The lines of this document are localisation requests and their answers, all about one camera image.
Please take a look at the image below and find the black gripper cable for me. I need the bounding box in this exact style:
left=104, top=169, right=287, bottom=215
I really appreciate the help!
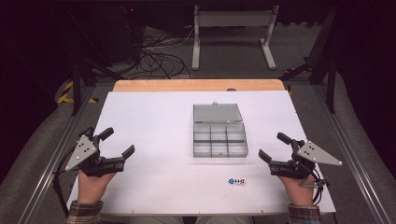
left=51, top=126, right=95, bottom=218
left=301, top=161, right=331, bottom=207

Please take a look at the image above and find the bundle of black floor cables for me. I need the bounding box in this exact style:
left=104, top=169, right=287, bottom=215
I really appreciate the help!
left=123, top=25, right=193, bottom=80

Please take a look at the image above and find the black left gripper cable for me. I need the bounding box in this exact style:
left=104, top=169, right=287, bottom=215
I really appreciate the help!
left=51, top=126, right=95, bottom=218

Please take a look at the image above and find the person's right hand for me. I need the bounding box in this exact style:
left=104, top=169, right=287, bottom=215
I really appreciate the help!
left=277, top=174, right=316, bottom=207

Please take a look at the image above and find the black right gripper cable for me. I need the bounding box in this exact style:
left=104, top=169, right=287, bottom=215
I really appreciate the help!
left=301, top=161, right=331, bottom=207

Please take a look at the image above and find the white metal stand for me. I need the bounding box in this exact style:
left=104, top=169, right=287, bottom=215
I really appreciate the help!
left=191, top=4, right=278, bottom=72

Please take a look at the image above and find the black tripod stand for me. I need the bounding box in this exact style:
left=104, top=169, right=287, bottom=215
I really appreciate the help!
left=64, top=7, right=126, bottom=117

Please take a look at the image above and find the white table board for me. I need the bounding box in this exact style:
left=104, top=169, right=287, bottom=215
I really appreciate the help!
left=66, top=90, right=337, bottom=217

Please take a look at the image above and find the person's left hand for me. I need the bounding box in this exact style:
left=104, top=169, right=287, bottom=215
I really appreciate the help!
left=77, top=169, right=117, bottom=205

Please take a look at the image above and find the clear plastic compartment box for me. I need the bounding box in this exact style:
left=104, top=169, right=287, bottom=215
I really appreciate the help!
left=192, top=101, right=249, bottom=159

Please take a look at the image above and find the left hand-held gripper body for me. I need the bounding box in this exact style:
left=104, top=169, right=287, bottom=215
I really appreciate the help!
left=64, top=133, right=126, bottom=178

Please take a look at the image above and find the black angled stand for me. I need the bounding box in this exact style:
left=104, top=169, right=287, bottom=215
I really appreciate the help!
left=278, top=5, right=340, bottom=115

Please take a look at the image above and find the yellow and black hazard tape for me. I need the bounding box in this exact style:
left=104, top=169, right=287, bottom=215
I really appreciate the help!
left=56, top=79, right=100, bottom=105

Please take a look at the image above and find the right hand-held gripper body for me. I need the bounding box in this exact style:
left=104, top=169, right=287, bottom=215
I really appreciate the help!
left=269, top=139, right=344, bottom=180

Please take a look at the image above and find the small blue and white item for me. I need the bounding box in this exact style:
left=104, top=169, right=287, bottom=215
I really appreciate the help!
left=227, top=176, right=248, bottom=187

